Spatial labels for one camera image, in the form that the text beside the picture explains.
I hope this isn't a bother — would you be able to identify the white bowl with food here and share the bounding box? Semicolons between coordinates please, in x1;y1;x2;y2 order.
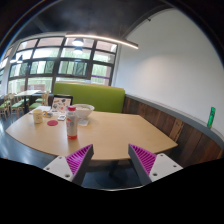
72;103;96;120

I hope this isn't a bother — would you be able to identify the green wall sign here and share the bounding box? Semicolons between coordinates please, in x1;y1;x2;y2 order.
206;106;217;130

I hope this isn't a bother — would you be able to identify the open white paper booklet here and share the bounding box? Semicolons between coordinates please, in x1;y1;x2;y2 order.
29;105;52;114

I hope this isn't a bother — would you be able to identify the red-capped clear drink bottle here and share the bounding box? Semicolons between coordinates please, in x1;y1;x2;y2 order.
65;105;79;140

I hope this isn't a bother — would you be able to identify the green upholstered bench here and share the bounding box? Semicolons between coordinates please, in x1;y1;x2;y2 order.
53;81;126;114

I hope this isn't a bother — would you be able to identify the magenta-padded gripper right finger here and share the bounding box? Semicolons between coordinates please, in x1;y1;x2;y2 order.
128;143;184;186

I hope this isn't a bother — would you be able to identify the flat round red coaster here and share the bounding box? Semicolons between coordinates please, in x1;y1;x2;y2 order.
46;119;59;127

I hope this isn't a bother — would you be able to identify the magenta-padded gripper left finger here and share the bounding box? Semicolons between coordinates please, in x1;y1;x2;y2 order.
43;143;95;186

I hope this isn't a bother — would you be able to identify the black pendant lamps group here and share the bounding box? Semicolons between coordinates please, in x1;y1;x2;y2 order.
9;37;85;64

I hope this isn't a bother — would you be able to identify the wooden dining table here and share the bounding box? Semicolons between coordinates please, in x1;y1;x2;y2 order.
14;89;42;114

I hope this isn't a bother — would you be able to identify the black laptop with stickers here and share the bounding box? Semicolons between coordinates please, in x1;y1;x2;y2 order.
50;94;74;114

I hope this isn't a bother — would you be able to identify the long linear ceiling light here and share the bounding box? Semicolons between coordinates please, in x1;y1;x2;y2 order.
65;33;139;50

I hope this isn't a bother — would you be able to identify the wooden green-seated chairs group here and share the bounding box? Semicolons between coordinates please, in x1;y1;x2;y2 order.
0;90;51;118

